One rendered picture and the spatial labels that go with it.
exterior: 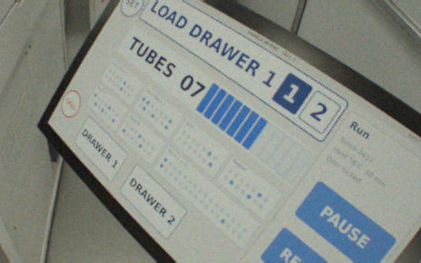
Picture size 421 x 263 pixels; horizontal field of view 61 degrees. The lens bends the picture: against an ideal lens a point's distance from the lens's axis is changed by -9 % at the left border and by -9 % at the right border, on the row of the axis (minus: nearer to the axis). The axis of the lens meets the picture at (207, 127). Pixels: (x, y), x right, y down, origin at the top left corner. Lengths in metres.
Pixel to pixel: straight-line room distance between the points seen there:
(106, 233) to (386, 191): 1.35
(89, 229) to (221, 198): 1.24
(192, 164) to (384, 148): 0.21
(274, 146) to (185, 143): 0.11
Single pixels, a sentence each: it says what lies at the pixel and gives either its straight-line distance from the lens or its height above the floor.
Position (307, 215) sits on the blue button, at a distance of 0.41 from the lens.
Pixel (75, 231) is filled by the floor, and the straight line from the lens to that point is 1.64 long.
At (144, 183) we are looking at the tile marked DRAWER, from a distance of 0.49.
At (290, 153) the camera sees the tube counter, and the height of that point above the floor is 1.12.
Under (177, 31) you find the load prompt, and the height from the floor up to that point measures 1.15.
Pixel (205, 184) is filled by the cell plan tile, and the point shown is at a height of 1.05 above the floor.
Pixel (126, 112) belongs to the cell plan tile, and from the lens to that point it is 0.52.
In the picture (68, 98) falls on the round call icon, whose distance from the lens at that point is 0.60.
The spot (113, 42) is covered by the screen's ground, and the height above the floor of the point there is 1.10.
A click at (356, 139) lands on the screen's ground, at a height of 1.15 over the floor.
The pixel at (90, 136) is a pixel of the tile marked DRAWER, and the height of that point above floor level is 1.01.
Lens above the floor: 1.40
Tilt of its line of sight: 43 degrees down
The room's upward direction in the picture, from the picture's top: 11 degrees clockwise
